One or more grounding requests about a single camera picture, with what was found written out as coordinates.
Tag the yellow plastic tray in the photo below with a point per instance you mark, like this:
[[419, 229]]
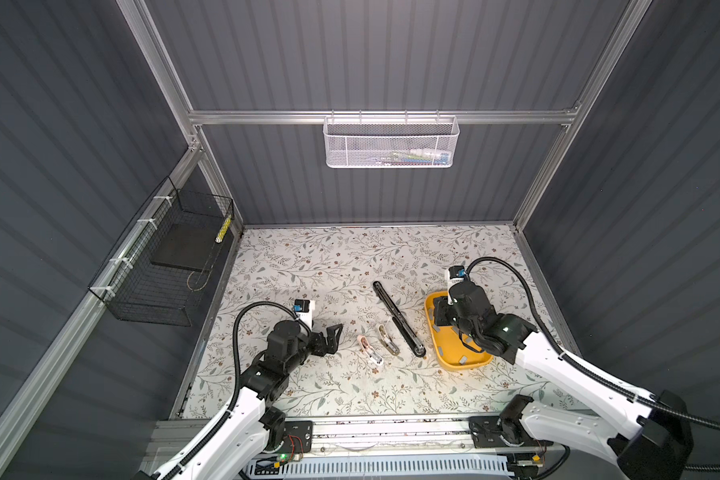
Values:
[[448, 347]]

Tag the black stapler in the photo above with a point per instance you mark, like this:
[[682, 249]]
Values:
[[412, 340]]

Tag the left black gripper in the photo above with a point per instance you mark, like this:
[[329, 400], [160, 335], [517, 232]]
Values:
[[320, 348]]

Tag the yellow marker in basket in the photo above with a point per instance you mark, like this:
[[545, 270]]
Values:
[[221, 233]]

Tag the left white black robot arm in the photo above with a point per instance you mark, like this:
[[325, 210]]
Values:
[[249, 424]]

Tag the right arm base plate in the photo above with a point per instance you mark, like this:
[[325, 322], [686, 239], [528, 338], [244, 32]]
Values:
[[496, 431]]

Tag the beige small stapler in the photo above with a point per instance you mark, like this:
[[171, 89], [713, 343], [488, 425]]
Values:
[[387, 341]]

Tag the black pad in basket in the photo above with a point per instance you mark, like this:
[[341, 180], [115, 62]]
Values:
[[186, 247]]

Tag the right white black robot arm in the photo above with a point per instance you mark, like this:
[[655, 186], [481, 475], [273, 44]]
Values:
[[643, 442]]

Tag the aluminium mounting rail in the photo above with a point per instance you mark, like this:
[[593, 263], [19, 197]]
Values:
[[345, 436]]

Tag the items in white basket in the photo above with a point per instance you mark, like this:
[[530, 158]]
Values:
[[431, 157]]

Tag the black wire basket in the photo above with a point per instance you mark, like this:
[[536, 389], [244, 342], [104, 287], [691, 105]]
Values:
[[165, 268]]

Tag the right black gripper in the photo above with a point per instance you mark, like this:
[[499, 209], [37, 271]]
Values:
[[439, 304]]

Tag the pink small stapler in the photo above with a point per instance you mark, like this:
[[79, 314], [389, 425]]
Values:
[[369, 352]]

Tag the white wire mesh basket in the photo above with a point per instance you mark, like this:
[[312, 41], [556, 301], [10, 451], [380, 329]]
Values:
[[350, 142]]

